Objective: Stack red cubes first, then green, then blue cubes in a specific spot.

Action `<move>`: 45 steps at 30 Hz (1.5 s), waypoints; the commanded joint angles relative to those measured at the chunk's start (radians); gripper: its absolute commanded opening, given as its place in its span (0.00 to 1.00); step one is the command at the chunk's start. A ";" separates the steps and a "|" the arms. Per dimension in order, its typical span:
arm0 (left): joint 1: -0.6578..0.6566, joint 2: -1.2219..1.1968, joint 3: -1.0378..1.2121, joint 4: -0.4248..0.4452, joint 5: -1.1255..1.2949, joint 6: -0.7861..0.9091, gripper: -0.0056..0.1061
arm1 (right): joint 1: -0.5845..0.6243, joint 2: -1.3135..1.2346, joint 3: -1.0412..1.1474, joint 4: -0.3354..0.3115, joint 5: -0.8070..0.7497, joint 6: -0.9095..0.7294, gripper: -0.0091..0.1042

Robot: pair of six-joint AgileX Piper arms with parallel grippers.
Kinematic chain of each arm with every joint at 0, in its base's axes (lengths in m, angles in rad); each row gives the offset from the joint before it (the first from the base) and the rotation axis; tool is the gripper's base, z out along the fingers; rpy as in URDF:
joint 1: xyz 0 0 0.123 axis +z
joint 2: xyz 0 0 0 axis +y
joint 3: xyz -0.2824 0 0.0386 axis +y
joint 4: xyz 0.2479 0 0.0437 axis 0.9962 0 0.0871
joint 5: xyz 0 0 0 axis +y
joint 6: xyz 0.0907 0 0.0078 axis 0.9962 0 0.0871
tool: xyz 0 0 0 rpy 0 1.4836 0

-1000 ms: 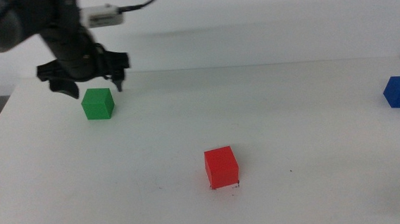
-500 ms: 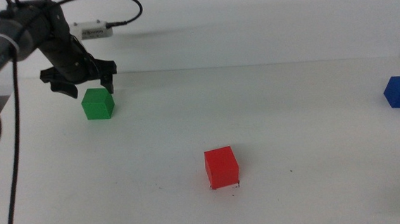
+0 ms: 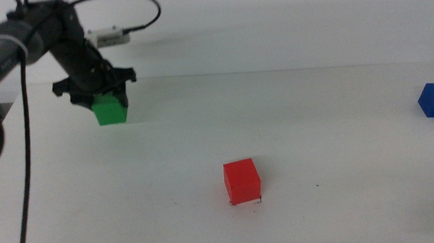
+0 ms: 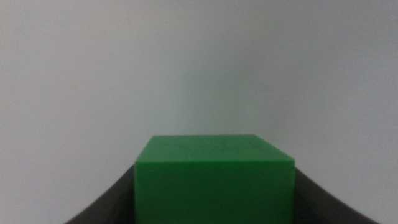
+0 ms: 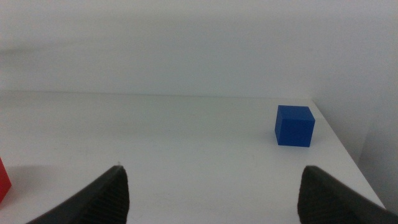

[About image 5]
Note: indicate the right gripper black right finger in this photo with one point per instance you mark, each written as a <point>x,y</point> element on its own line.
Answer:
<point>323,202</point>

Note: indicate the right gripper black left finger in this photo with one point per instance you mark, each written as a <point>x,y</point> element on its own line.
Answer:
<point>102,202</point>

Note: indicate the blue cube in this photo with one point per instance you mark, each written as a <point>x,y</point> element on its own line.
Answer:
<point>294,127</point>

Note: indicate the red cube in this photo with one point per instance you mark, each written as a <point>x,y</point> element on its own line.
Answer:
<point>3,183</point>

